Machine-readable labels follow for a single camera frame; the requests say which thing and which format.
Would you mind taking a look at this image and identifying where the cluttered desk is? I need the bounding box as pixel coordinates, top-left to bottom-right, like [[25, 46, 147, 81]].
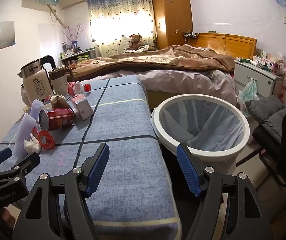
[[59, 49, 98, 67]]

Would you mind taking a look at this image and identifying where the red round lid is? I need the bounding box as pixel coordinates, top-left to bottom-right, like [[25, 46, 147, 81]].
[[32, 127, 55, 149]]

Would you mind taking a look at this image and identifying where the white round trash bin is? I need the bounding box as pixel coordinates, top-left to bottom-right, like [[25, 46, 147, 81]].
[[151, 94, 250, 178]]

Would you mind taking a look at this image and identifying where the silver wall sheet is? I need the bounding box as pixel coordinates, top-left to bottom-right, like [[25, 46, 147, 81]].
[[0, 21, 16, 50]]

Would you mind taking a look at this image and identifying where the beige mug brown lid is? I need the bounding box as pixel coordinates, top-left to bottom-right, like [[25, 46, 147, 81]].
[[48, 65, 73, 97]]

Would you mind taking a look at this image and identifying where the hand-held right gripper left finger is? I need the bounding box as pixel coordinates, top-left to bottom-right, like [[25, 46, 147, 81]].
[[11, 142, 110, 240]]

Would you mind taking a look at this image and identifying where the red labelled bottle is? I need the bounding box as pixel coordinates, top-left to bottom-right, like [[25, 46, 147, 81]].
[[38, 108, 75, 131]]

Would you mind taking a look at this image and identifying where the pink duvet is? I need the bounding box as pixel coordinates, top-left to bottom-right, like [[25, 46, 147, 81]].
[[80, 69, 237, 105]]

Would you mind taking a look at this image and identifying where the white charging cable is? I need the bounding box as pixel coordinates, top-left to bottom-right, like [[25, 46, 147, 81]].
[[220, 33, 227, 55]]

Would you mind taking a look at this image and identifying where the white air conditioner pipe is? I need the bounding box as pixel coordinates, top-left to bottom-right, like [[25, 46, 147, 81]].
[[48, 5, 68, 28]]

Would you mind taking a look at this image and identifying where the wooden bed headboard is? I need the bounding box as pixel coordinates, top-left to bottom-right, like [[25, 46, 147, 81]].
[[183, 32, 257, 60]]

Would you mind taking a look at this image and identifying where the vase with purple branches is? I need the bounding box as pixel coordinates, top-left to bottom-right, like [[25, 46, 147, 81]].
[[62, 24, 88, 50]]

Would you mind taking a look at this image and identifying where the wooden wardrobe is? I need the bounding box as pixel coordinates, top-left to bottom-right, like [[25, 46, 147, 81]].
[[151, 0, 194, 50]]

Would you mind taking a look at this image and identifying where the brown paper bag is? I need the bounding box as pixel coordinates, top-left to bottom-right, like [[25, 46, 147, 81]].
[[50, 94, 70, 109]]

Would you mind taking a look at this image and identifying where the brown teddy bear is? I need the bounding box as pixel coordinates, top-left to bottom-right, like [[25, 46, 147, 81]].
[[126, 33, 156, 52]]

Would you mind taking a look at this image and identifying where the grey cushioned chair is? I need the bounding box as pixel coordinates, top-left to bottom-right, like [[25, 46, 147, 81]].
[[245, 96, 286, 167]]

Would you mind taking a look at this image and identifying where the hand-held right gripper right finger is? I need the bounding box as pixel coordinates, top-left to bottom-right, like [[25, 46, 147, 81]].
[[176, 143, 274, 240]]

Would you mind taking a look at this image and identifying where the pink milk carton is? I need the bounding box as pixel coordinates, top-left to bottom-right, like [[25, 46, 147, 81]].
[[70, 92, 94, 121]]

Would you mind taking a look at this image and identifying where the blue patterned curtain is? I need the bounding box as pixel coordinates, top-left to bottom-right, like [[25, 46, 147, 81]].
[[87, 0, 156, 58]]

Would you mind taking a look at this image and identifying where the white foam fruit net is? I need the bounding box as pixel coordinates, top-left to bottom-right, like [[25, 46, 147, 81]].
[[13, 113, 37, 159], [30, 99, 45, 120]]

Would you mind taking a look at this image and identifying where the green printed plastic bag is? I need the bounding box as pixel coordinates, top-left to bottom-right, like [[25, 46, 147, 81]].
[[237, 79, 259, 117]]

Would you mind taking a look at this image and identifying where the white electric kettle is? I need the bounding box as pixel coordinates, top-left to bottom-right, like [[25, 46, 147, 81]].
[[18, 55, 56, 105]]

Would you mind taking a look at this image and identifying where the white nightstand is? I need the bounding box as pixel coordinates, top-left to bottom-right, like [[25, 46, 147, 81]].
[[233, 59, 284, 98]]

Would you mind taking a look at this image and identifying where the brown floral blanket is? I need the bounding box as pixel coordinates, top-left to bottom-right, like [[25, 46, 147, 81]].
[[64, 44, 237, 77]]

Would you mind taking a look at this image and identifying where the white tissue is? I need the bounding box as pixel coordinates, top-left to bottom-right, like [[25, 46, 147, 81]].
[[23, 134, 42, 153]]

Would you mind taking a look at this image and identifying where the red label plastic bottle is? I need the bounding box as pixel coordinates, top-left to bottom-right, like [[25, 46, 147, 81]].
[[67, 81, 92, 97]]

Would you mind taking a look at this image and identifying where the pile of small boxes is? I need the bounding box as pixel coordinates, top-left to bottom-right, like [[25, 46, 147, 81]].
[[253, 50, 286, 77]]

